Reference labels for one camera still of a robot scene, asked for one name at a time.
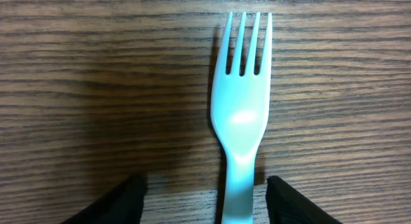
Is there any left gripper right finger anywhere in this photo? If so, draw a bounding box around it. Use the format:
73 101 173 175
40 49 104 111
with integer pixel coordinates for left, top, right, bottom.
266 176 342 224

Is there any pale blue fork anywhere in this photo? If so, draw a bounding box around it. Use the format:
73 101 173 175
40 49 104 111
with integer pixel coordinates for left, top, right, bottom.
211 13 273 224

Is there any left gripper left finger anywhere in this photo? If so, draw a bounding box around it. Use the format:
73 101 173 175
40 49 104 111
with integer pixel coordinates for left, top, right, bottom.
62 174 146 224

